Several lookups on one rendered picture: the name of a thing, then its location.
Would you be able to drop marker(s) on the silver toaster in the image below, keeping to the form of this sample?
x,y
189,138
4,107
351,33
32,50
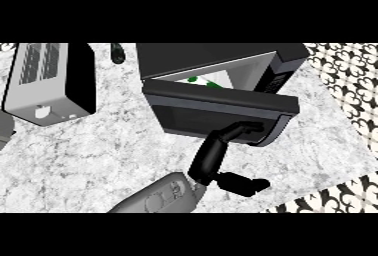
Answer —
x,y
44,90

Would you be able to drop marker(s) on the dark grey microwave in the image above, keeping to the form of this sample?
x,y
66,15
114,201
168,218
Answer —
x,y
196,56

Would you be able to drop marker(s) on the grey appliance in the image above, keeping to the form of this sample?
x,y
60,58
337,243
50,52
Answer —
x,y
4,130

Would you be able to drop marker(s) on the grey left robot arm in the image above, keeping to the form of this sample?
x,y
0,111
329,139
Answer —
x,y
162,196

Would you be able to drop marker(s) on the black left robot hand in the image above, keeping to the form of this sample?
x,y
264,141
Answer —
x,y
208,156

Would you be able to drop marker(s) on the dark green bottle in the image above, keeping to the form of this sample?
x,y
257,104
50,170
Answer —
x,y
117,53

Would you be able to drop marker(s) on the dark grey microwave door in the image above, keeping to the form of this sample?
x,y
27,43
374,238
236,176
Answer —
x,y
196,113

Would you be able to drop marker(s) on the white green milk carton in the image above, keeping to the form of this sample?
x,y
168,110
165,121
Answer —
x,y
216,78

